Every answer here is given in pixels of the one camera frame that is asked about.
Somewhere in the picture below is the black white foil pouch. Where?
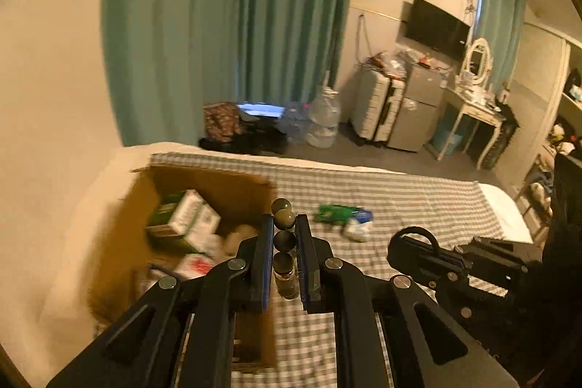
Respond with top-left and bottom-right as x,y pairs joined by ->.
149,253 -> 215,281

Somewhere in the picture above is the strip of small vials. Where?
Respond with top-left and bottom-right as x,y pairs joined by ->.
271,198 -> 299,299

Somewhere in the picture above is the green white carton box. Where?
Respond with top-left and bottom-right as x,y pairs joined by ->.
145,189 -> 221,254

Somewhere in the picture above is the white blue plush toy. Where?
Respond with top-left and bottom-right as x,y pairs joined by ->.
223,224 -> 258,257

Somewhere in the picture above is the blue white tissue pack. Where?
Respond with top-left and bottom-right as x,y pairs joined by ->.
343,209 -> 374,242

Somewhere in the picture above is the brown cardboard box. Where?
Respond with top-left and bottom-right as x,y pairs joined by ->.
85,163 -> 279,375

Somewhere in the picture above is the green snack packet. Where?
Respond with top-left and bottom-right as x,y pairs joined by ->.
315,204 -> 360,225

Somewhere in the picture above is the large water jug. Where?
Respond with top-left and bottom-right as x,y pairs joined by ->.
305,71 -> 341,149

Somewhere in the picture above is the white suitcase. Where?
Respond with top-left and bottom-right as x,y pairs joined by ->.
350,66 -> 406,145

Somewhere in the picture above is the white dressing table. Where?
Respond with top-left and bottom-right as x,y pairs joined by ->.
426,88 -> 505,170

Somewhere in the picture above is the grey mini fridge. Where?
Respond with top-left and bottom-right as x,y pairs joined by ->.
388,63 -> 448,153

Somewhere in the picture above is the small water bottles pack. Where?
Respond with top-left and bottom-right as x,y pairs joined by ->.
277,101 -> 310,144

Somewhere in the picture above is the white oval mirror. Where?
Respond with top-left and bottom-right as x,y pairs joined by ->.
461,37 -> 493,86

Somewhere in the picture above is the patterned brown bag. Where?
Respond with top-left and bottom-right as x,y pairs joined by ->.
203,101 -> 246,143

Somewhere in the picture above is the green window curtain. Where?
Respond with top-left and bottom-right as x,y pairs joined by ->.
474,0 -> 528,95

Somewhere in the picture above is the black wall television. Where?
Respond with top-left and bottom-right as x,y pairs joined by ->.
404,0 -> 471,61

